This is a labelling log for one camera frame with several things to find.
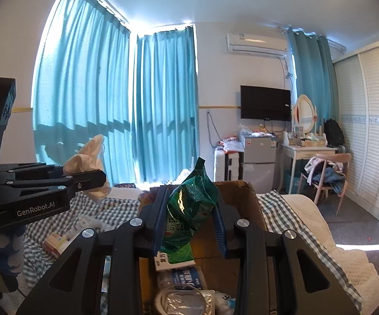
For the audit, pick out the wide teal curtain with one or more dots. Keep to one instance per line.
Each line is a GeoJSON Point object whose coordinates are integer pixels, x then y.
{"type": "Point", "coordinates": [84, 88]}

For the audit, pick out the black wall television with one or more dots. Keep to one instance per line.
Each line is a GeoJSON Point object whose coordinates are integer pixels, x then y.
{"type": "Point", "coordinates": [265, 103]}

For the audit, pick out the teal curtain beside wardrobe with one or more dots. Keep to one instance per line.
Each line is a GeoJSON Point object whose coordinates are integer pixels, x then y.
{"type": "Point", "coordinates": [311, 72]}

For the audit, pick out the white dressing table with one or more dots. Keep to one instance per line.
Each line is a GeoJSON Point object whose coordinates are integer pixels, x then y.
{"type": "Point", "coordinates": [294, 152]}

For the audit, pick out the narrow teal curtain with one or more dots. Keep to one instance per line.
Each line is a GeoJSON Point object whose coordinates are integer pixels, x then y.
{"type": "Point", "coordinates": [165, 105]}

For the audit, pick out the white air conditioner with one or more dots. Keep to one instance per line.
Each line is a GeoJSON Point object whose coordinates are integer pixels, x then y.
{"type": "Point", "coordinates": [256, 42]}

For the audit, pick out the grey small fridge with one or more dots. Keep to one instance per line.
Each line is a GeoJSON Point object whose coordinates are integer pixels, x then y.
{"type": "Point", "coordinates": [258, 164]}

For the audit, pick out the small white orange box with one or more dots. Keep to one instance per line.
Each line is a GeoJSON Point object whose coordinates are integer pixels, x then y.
{"type": "Point", "coordinates": [56, 244]}

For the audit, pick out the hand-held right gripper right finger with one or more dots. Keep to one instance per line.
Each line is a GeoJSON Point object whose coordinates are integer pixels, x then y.
{"type": "Point", "coordinates": [219, 229]}

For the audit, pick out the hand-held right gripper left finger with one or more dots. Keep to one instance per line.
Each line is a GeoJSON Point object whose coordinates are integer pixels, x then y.
{"type": "Point", "coordinates": [161, 223]}

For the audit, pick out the clear plastic package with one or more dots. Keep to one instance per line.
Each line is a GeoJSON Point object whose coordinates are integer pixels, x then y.
{"type": "Point", "coordinates": [186, 302]}

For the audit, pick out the brown cardboard box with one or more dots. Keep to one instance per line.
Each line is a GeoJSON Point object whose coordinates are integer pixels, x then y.
{"type": "Point", "coordinates": [242, 203]}

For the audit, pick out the white slatted wardrobe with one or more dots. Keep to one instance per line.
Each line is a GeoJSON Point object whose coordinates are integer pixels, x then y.
{"type": "Point", "coordinates": [373, 131]}

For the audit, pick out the white oval mirror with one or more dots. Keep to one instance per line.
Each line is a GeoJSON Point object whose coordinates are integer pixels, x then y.
{"type": "Point", "coordinates": [304, 113]}

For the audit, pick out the pile of clothes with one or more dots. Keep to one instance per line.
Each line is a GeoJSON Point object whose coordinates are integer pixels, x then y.
{"type": "Point", "coordinates": [324, 174]}

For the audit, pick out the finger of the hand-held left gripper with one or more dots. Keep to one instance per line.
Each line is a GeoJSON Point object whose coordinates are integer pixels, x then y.
{"type": "Point", "coordinates": [87, 180]}
{"type": "Point", "coordinates": [28, 169]}

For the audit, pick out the checked blanket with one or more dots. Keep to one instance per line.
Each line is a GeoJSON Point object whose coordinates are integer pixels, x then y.
{"type": "Point", "coordinates": [291, 213]}

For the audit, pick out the beige bag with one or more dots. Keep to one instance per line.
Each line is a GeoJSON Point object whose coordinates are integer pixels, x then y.
{"type": "Point", "coordinates": [86, 157]}

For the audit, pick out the person's left forearm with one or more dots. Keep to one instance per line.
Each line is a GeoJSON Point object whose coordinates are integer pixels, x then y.
{"type": "Point", "coordinates": [10, 259]}

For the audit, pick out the wooden chair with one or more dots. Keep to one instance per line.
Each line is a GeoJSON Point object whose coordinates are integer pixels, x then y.
{"type": "Point", "coordinates": [343, 162]}

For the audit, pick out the white quilt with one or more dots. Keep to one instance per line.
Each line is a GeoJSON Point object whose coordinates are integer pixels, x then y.
{"type": "Point", "coordinates": [350, 269]}

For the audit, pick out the black backpack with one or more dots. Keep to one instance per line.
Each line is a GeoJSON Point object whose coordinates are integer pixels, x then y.
{"type": "Point", "coordinates": [334, 133]}

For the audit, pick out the green snack packet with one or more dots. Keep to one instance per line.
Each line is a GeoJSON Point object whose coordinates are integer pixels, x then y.
{"type": "Point", "coordinates": [189, 203]}

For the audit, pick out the white suitcase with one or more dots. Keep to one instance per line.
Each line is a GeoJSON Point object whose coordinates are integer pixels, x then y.
{"type": "Point", "coordinates": [227, 167]}

